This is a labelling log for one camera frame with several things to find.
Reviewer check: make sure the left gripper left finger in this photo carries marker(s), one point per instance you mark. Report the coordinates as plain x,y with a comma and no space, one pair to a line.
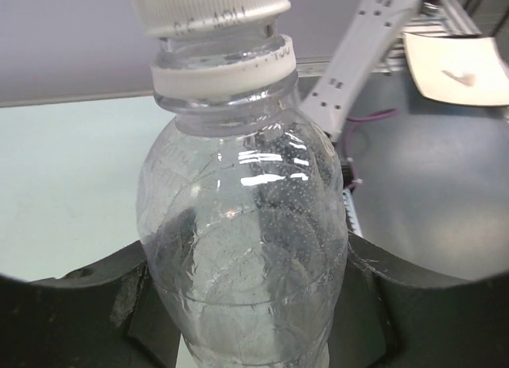
106,314

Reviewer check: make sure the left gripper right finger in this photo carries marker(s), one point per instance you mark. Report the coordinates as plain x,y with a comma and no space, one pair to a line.
393,313

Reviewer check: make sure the clear plastic bottle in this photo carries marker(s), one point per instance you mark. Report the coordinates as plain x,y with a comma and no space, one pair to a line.
239,208

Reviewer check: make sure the white blue bottle cap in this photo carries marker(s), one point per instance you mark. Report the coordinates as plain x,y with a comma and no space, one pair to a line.
181,18

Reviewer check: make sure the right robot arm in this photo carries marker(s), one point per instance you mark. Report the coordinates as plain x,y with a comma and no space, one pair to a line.
373,26

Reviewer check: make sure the slotted cable duct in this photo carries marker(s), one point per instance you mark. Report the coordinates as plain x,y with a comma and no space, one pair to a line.
351,214

